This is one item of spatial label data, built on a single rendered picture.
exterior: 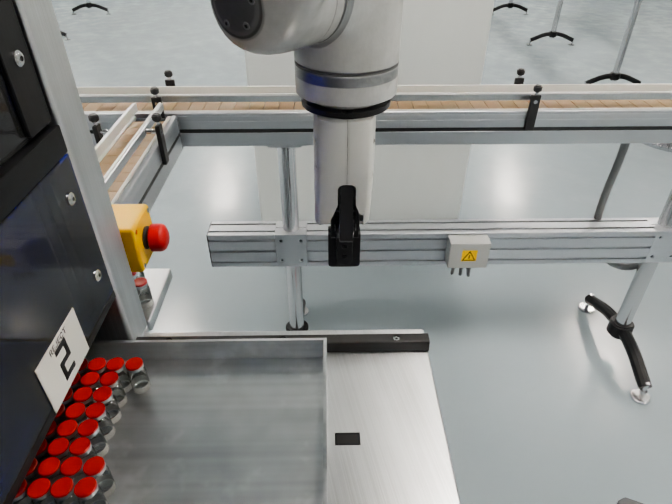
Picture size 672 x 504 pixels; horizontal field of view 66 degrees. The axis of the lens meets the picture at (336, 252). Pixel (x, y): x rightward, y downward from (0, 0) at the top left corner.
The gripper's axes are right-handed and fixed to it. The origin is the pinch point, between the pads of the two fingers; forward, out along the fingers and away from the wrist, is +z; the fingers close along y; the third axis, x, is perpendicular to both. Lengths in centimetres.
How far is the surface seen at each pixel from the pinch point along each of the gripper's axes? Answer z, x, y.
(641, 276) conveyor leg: 75, 100, -87
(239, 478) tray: 22.2, -11.4, 11.9
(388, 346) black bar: 21.2, 6.5, -6.3
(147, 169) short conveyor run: 18, -39, -54
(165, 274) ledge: 22.5, -28.4, -24.1
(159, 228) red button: 9.1, -25.0, -17.5
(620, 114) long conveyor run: 18, 73, -82
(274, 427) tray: 22.2, -8.1, 5.5
